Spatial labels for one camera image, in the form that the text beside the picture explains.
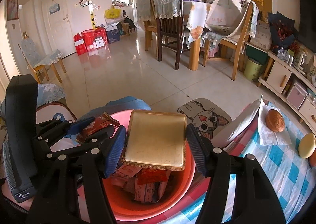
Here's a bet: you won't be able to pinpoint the pink plastic trash basin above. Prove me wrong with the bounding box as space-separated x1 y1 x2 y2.
103 110 196 221

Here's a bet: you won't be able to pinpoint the red snack packet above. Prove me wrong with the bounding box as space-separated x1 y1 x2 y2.
75 112 120 144

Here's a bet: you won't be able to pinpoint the gold square tin lid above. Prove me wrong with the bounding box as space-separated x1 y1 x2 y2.
122 110 187 171

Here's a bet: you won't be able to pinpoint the blue white checkered tablecloth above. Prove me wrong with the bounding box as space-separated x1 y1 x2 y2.
159 98 315 223

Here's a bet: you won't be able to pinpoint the white paper napkin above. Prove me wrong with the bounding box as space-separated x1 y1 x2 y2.
258 98 292 146

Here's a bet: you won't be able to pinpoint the red orange apple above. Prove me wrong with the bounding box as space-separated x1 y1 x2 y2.
308 150 316 167

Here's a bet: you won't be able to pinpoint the large yellow pear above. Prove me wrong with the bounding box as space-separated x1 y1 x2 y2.
298 133 315 159

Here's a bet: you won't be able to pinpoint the brown muffin cake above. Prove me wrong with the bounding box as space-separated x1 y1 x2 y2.
265 109 285 132

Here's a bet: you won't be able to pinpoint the cat face floor mat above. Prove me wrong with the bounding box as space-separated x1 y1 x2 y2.
177 98 232 140

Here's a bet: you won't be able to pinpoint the pink storage box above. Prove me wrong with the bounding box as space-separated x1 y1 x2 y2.
286 81 307 109

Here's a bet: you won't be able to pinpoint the cream tv cabinet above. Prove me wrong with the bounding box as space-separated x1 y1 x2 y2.
258 51 315 132

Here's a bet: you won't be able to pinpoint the green waste bin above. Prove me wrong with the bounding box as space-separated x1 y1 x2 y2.
244 58 262 82

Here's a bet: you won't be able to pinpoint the red gift bags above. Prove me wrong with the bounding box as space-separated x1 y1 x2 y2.
73 27 108 55

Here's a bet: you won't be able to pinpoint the white door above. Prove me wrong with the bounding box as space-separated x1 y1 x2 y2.
41 0 75 58

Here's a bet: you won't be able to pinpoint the white electric kettle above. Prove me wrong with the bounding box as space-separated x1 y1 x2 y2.
294 50 307 71

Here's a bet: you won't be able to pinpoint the light wooden chair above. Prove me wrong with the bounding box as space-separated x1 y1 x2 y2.
202 0 259 80

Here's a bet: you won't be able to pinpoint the yellow plastic bag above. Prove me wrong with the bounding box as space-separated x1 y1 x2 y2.
104 5 123 19

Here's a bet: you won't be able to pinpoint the dark flower bouquet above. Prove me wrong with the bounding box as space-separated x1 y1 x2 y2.
268 12 297 53

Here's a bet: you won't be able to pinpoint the white folded cushion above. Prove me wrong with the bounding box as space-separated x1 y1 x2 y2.
205 0 251 37

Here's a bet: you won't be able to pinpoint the dining table with cloth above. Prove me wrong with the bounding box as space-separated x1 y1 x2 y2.
183 1 211 71

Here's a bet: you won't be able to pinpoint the black television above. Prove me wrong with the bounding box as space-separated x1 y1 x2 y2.
298 0 315 53

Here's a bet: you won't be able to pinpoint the dark wooden chair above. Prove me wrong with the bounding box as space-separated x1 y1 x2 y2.
153 0 185 70

